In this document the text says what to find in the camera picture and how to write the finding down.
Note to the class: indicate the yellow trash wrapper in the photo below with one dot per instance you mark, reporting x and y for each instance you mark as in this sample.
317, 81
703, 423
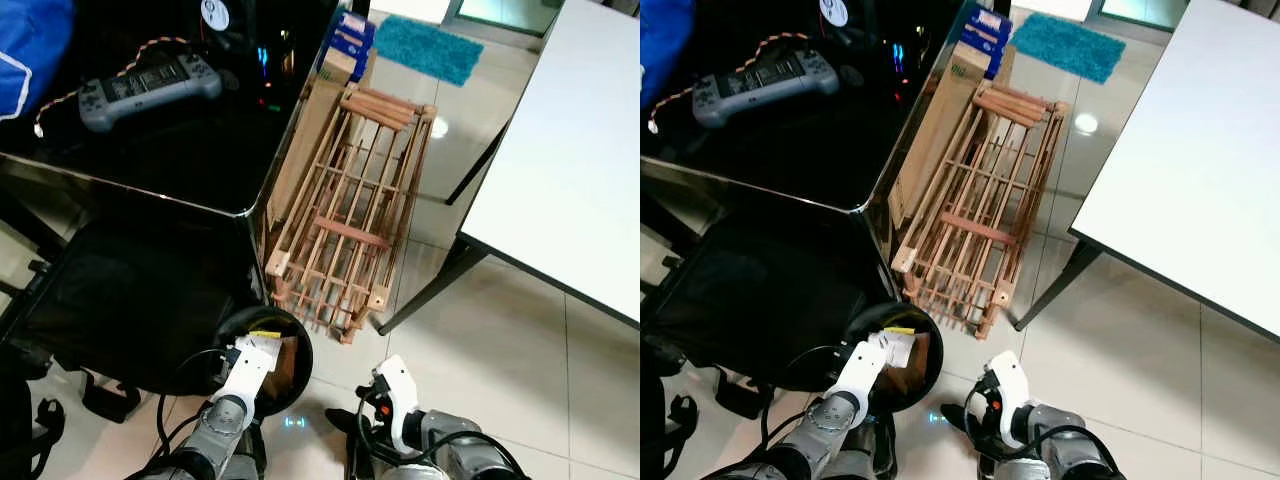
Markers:
898, 330
265, 334

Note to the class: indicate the grey handheld controller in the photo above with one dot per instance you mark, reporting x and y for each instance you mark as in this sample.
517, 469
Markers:
765, 85
150, 88

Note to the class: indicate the blue printed box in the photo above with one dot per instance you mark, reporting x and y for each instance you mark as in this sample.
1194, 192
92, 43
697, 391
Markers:
352, 40
985, 40

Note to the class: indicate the black table leg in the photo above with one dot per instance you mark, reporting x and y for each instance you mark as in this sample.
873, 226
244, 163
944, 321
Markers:
478, 162
1060, 285
430, 285

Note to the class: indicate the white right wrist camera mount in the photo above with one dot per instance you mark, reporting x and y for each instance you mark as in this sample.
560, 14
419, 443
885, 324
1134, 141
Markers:
400, 395
1010, 390

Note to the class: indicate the white framed glass panel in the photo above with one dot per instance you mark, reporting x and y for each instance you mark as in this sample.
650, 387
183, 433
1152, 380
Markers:
505, 12
1140, 10

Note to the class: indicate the white round disc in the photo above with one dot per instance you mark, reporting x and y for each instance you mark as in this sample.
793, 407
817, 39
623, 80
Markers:
215, 13
833, 10

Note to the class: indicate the round black rubbish bin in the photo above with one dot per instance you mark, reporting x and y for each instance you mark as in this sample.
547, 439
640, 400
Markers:
290, 325
925, 322

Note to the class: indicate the folded wooden rack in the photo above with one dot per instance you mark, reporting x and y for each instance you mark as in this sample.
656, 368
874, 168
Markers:
975, 200
350, 200

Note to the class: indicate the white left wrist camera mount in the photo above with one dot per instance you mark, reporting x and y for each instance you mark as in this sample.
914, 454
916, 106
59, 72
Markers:
240, 380
860, 372

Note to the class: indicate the flat brown cardboard box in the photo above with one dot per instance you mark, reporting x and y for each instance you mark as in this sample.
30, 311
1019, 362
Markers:
310, 130
935, 130

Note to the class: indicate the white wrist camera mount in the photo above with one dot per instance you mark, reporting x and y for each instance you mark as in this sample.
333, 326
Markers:
860, 372
240, 380
1010, 390
400, 395

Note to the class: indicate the teal shaggy rug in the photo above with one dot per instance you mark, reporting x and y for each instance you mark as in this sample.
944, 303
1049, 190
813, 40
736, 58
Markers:
430, 50
1070, 45

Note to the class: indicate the dark right robot foot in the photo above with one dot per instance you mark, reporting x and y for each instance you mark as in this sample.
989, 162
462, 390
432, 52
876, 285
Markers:
960, 430
345, 430

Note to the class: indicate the blue cloth bag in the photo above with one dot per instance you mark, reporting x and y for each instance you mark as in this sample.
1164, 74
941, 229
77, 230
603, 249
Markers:
662, 45
30, 50

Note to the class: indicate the brown cardboard trash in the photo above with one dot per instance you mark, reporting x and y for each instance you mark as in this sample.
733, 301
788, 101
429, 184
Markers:
288, 365
915, 375

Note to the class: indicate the white paper scrap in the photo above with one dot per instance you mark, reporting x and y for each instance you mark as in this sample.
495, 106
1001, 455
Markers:
265, 350
895, 348

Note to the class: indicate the black office chair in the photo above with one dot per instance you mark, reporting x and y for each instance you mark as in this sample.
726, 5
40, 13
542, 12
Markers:
130, 300
760, 300

